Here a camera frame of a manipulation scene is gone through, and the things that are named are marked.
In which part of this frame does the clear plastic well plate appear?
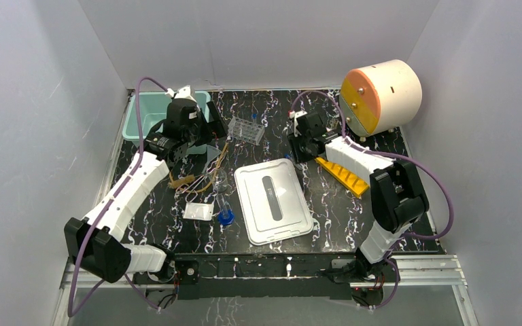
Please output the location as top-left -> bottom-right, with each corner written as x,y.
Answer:
228,116 -> 264,145

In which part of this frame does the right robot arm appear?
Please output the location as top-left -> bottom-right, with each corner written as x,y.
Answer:
288,111 -> 430,281

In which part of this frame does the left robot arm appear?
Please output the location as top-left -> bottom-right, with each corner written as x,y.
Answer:
64,98 -> 227,283

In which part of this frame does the clear plastic funnel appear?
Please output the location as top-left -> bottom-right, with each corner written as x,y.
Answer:
201,145 -> 223,176

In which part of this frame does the teal plastic bin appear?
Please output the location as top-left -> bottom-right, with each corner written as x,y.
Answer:
122,91 -> 210,159

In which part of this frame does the yellow test tube rack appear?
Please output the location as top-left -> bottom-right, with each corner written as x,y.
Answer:
315,157 -> 369,198

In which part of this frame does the white plastic box lid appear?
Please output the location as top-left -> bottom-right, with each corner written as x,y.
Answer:
234,158 -> 313,246

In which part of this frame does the small white plastic bag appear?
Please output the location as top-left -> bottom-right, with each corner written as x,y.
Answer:
183,202 -> 214,221

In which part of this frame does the cylindrical drawer cabinet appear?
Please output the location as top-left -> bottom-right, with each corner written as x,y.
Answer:
339,59 -> 423,138

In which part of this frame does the blue capped clear tube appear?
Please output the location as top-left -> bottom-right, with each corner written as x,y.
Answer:
215,193 -> 234,226

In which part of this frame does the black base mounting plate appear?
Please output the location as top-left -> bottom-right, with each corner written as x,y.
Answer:
133,253 -> 402,307

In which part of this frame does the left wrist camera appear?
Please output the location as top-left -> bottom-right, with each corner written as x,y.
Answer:
165,85 -> 197,104

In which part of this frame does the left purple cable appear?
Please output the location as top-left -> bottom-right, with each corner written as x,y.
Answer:
67,76 -> 174,318

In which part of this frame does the purple cable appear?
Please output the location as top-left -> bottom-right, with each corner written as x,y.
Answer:
67,76 -> 174,318
290,90 -> 455,242

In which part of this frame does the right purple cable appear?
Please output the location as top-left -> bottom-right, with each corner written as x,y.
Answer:
290,90 -> 455,242

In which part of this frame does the aluminium frame rail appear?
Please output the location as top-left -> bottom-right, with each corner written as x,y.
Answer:
60,254 -> 469,289

